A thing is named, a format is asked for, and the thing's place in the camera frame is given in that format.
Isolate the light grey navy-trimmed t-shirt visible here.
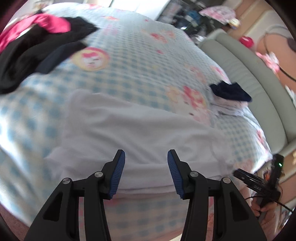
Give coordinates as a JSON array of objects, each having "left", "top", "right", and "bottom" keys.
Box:
[{"left": 45, "top": 89, "right": 233, "bottom": 194}]

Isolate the white folded clothes stack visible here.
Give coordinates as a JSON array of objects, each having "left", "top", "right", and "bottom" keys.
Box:
[{"left": 211, "top": 96, "right": 248, "bottom": 116}]

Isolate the dark clothes rack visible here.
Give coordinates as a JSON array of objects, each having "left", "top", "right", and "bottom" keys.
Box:
[{"left": 156, "top": 1, "right": 224, "bottom": 38}]

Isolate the operator right hand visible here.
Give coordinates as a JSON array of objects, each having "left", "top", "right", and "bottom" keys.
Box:
[{"left": 250, "top": 197, "right": 278, "bottom": 219}]

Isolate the grey padded headboard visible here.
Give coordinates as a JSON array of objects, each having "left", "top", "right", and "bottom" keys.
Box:
[{"left": 198, "top": 30, "right": 295, "bottom": 156}]

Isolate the navy folded garment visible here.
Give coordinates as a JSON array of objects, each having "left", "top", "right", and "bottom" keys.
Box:
[{"left": 209, "top": 81, "right": 252, "bottom": 102}]

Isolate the pink bunny plush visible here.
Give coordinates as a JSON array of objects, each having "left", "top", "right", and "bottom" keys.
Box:
[{"left": 255, "top": 52, "right": 280, "bottom": 74}]

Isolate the red round plush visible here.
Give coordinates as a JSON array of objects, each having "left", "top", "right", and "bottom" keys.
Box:
[{"left": 239, "top": 36, "right": 254, "bottom": 49}]

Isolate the pink patterned cloth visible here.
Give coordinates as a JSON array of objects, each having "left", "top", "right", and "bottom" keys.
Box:
[{"left": 199, "top": 6, "right": 236, "bottom": 25}]

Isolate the blue checkered cartoon blanket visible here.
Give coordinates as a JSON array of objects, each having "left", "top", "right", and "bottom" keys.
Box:
[{"left": 0, "top": 2, "right": 273, "bottom": 241}]

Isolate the black garment pile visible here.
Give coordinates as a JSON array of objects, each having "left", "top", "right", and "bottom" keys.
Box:
[{"left": 1, "top": 15, "right": 99, "bottom": 94}]

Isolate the pink garment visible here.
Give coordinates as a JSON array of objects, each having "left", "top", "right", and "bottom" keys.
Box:
[{"left": 1, "top": 13, "right": 71, "bottom": 53}]

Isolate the black cable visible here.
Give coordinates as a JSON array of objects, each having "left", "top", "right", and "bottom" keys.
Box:
[{"left": 244, "top": 195, "right": 295, "bottom": 214}]

